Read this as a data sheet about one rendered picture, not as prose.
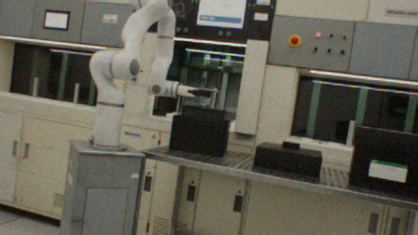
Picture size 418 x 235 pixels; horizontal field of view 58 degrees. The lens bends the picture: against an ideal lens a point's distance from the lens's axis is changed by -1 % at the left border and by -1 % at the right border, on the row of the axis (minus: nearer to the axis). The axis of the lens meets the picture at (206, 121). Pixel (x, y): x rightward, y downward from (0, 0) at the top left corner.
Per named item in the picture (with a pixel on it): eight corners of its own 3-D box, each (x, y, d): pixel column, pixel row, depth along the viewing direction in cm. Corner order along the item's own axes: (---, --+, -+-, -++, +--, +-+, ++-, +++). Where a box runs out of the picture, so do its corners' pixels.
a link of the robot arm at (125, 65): (108, 82, 170) (137, 87, 163) (93, 66, 160) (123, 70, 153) (152, 2, 189) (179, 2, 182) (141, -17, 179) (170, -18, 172)
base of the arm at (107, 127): (88, 149, 154) (93, 104, 153) (79, 141, 171) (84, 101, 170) (132, 151, 164) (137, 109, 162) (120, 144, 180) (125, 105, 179)
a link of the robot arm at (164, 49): (169, 35, 184) (164, 97, 189) (175, 38, 200) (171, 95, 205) (151, 34, 185) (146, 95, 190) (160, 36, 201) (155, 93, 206)
